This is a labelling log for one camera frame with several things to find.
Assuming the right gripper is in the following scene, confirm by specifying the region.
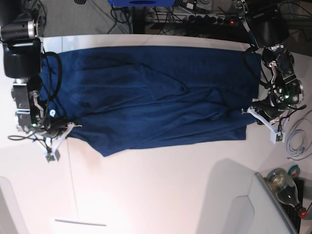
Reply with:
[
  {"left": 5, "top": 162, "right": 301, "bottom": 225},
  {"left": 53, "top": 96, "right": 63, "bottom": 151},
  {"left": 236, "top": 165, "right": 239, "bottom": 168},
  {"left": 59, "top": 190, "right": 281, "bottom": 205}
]
[{"left": 41, "top": 120, "right": 68, "bottom": 140}]

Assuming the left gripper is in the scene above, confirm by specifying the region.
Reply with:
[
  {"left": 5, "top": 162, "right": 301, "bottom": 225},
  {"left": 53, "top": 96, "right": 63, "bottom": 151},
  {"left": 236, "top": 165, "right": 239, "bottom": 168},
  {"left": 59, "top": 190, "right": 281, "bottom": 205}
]
[{"left": 252, "top": 94, "right": 289, "bottom": 122}]

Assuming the dark blue t-shirt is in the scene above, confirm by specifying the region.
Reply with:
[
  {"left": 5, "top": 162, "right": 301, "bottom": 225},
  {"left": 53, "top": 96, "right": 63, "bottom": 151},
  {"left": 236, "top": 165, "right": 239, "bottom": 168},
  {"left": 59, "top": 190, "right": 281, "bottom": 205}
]
[{"left": 40, "top": 46, "right": 259, "bottom": 156}]

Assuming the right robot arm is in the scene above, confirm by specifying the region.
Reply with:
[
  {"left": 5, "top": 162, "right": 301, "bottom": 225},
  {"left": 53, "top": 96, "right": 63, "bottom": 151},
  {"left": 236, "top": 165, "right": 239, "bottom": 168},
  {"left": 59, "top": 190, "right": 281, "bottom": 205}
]
[{"left": 0, "top": 0, "right": 72, "bottom": 141}]

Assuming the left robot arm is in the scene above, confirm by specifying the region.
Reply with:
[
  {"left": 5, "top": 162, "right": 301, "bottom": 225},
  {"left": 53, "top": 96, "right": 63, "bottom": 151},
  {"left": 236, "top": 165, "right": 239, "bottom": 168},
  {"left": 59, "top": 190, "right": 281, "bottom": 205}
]
[{"left": 233, "top": 0, "right": 304, "bottom": 122}]

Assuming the green tape roll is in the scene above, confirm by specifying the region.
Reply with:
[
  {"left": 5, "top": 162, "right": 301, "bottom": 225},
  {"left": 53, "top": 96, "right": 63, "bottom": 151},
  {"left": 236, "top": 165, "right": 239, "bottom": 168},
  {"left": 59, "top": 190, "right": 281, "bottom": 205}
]
[{"left": 288, "top": 164, "right": 301, "bottom": 178}]

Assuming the clear plastic bottle red cap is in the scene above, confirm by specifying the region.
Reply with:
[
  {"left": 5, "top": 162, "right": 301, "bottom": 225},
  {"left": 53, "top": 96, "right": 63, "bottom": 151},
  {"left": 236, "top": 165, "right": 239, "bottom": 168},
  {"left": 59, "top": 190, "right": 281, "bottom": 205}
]
[{"left": 266, "top": 168, "right": 308, "bottom": 219}]

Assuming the black power strip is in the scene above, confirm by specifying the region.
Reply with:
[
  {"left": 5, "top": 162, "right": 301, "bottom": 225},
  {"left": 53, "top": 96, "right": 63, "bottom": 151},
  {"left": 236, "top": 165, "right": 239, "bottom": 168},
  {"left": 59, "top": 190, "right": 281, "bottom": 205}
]
[{"left": 186, "top": 13, "right": 238, "bottom": 26}]

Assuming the blue plastic bin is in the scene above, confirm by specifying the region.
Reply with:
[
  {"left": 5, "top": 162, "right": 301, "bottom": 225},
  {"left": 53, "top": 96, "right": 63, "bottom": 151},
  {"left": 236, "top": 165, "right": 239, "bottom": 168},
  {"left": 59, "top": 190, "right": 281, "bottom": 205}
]
[{"left": 109, "top": 0, "right": 182, "bottom": 7}]

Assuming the coiled light grey cable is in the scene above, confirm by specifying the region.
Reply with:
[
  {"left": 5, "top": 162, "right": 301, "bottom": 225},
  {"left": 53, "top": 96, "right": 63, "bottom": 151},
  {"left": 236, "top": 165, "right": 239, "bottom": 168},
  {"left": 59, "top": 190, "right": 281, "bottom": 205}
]
[{"left": 285, "top": 114, "right": 312, "bottom": 161}]

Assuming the coiled black cable on floor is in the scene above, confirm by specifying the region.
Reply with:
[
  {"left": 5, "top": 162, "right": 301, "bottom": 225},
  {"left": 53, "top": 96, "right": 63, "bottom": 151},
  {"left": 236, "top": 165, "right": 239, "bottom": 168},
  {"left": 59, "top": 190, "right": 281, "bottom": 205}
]
[{"left": 21, "top": 0, "right": 48, "bottom": 27}]

